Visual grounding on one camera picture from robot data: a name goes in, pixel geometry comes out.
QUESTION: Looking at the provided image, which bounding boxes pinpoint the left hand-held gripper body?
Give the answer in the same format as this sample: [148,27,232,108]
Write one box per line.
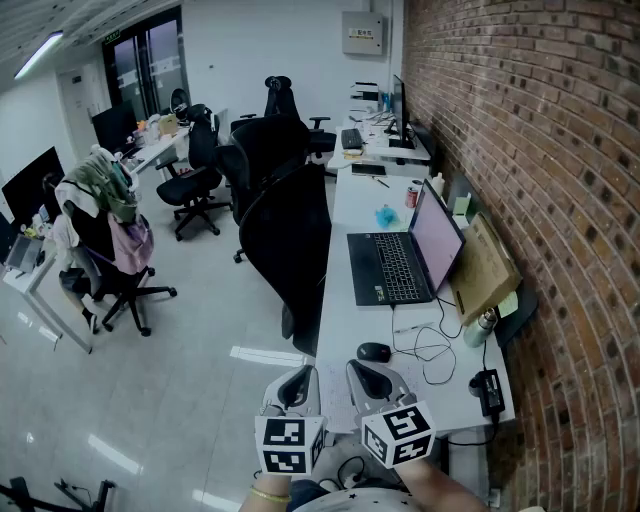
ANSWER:
[254,397,335,476]

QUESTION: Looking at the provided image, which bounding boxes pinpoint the glass double door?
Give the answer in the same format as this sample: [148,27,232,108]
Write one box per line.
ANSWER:
[101,5,190,123]

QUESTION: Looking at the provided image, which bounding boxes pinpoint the long ceiling light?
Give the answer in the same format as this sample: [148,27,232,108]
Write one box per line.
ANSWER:
[13,30,65,82]

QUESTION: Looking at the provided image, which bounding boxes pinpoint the black computer mouse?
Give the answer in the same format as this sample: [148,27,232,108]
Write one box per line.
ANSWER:
[356,342,393,364]

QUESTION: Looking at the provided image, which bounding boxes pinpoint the thin black monitor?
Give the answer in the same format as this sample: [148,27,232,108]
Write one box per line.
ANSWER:
[383,74,417,150]

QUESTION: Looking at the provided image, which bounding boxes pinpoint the white desk with metal legs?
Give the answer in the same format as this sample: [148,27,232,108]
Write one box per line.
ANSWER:
[1,244,96,355]

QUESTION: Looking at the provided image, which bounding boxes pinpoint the grey laptop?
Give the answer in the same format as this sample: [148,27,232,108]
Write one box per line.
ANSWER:
[3,233,47,274]

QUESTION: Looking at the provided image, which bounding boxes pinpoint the black office chair with armrests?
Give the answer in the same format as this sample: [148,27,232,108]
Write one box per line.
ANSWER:
[155,103,234,243]

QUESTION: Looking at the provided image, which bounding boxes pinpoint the black open laptop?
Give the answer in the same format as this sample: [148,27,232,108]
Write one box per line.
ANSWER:
[346,178,467,308]

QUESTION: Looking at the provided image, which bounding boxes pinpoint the brown cardboard box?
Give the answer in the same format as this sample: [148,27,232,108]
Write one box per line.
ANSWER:
[448,211,524,327]

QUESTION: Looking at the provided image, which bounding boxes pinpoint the black floor stand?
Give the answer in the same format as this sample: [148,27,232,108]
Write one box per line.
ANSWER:
[0,476,117,512]

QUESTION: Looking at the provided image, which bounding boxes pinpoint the white printer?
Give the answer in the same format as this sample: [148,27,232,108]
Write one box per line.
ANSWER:
[349,80,381,104]

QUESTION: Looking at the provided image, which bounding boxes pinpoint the metal water bottle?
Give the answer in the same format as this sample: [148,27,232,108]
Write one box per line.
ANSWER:
[462,307,499,349]

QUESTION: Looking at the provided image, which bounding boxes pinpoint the black laptop cable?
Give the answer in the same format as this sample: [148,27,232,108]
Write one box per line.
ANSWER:
[391,295,464,386]

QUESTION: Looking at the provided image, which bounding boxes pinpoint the black desk fan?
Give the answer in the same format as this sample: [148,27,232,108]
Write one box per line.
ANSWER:
[169,87,191,122]

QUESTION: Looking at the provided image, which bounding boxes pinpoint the person's left forearm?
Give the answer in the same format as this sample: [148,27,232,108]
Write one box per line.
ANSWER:
[238,471,295,512]

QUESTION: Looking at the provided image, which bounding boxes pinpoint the pale green box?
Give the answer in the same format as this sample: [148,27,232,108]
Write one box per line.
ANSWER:
[451,191,475,220]

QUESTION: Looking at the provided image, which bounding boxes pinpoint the large black monitor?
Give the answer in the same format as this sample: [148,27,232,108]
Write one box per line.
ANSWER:
[0,145,67,232]

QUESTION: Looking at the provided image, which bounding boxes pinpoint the grey electrical panel box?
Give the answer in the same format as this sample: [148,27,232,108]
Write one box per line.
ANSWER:
[341,10,386,57]

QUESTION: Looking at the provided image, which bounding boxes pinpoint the blue crumpled cloth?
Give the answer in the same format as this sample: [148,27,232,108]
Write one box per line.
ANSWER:
[374,203,410,232]

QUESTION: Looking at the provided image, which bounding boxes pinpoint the black mesh office chair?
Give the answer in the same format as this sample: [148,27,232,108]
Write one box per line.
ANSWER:
[214,113,312,265]
[238,162,334,359]

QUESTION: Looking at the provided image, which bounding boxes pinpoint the gold bracelet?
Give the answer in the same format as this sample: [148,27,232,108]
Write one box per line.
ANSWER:
[249,486,292,504]

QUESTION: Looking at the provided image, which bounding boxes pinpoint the yellow sticky note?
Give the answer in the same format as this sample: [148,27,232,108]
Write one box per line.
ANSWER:
[496,289,520,319]

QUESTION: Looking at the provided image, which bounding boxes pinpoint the person's white starred shirt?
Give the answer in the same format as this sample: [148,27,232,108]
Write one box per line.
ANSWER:
[289,487,419,512]

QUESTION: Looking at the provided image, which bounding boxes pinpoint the person's right forearm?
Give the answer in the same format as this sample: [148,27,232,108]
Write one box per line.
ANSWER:
[394,458,494,512]

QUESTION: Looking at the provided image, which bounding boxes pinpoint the office chair draped with clothes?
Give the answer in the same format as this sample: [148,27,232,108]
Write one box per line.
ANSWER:
[53,145,179,338]

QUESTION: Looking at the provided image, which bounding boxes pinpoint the black office chair with headrest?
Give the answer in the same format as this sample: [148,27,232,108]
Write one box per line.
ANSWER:
[229,75,338,166]

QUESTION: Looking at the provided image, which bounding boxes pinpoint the black laptop power adapter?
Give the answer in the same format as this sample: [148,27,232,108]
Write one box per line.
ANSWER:
[468,368,507,418]

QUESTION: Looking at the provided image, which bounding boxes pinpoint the white grid paper sheet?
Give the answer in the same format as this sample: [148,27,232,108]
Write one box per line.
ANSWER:
[316,360,422,435]

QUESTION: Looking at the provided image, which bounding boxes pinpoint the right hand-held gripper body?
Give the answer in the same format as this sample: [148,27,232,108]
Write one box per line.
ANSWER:
[355,393,436,470]

